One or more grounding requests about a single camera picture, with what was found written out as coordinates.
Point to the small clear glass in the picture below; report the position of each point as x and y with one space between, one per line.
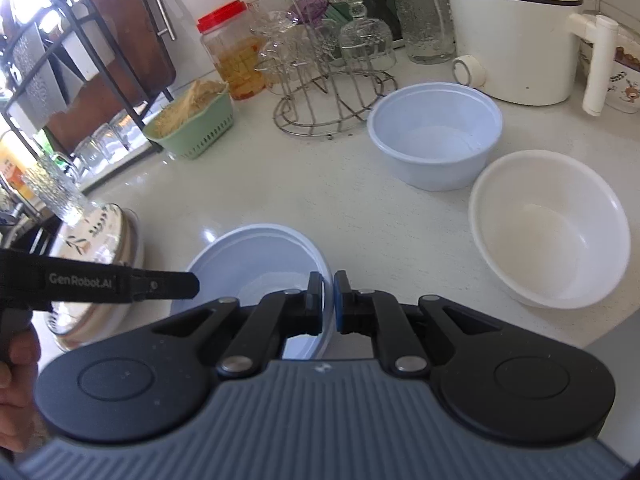
109 141
127 127
90 157

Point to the green plastic basket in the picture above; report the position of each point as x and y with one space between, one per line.
200 135

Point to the brown floral plate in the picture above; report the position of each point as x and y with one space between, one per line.
100 235

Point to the person's left hand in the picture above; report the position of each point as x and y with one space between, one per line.
17 400

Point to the clear glass goblet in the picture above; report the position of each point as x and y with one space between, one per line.
275 55
367 40

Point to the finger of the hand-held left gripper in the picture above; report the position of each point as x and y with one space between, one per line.
170 285

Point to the yellow detergent bottle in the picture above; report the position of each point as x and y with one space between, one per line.
12 170

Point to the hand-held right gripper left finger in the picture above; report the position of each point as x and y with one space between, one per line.
315 305

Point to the purple glass cup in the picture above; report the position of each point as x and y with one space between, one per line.
310 10

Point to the white electric cooker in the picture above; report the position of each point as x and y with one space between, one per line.
515 45

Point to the grey leaf pattern plate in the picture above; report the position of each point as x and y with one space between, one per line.
102 317

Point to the glass pitcher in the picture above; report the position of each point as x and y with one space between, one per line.
422 15

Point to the black sink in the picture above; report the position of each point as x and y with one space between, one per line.
30 240

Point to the tall textured glass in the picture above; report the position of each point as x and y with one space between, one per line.
57 192

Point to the silver embossed sheet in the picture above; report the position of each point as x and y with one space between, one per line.
37 80

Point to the pile of wooden sticks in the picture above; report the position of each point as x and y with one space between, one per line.
190 105

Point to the clear plastic bowl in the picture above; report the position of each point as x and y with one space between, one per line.
250 260
435 135

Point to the wooden cutting board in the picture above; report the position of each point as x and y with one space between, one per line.
120 25

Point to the black dish rack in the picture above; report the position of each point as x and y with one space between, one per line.
12 125

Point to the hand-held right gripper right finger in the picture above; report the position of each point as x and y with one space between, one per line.
341 305

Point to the white ceramic bowl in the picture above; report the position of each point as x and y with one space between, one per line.
550 230

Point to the red lid glass jar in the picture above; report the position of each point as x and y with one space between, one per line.
235 60

